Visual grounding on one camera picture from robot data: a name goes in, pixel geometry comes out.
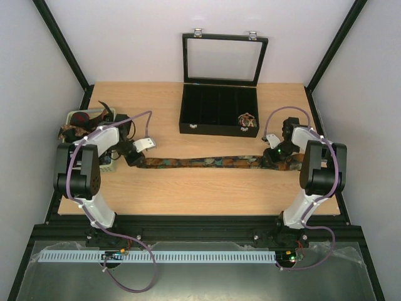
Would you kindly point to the green perforated plastic basket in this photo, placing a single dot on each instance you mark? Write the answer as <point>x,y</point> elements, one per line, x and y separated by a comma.
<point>107,163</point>

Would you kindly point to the light blue cable duct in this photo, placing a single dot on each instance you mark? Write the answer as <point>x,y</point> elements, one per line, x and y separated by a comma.
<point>89,256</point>

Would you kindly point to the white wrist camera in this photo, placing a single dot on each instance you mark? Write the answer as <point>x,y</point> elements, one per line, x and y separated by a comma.
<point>272,140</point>
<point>144,144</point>

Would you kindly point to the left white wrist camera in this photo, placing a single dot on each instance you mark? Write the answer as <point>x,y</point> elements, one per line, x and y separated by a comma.
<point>144,144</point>

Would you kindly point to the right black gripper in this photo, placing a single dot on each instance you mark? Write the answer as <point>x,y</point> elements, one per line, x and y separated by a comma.
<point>269,158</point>

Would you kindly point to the rolled patterned tie in box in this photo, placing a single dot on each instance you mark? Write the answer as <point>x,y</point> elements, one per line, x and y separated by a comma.
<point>247,120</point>

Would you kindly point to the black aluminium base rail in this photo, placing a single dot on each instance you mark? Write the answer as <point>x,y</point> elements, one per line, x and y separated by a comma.
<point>258,231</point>

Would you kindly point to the pile of ties in basket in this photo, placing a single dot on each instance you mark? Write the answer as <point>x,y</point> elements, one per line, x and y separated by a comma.
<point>83,122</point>

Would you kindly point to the brown teal patterned tie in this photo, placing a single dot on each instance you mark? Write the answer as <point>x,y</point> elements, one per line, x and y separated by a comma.
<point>228,162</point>

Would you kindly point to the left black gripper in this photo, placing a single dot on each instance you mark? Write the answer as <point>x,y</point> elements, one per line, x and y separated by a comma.
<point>133,161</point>

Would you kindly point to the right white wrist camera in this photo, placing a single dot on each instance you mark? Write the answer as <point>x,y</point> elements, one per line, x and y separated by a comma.
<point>272,140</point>

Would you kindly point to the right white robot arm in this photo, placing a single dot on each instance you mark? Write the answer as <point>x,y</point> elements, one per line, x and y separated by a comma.
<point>322,172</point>

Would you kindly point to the black compartment storage box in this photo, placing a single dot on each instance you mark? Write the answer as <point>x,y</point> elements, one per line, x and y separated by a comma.
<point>221,74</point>

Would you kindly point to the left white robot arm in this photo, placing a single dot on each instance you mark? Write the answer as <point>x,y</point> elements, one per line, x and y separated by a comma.
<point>77,174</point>

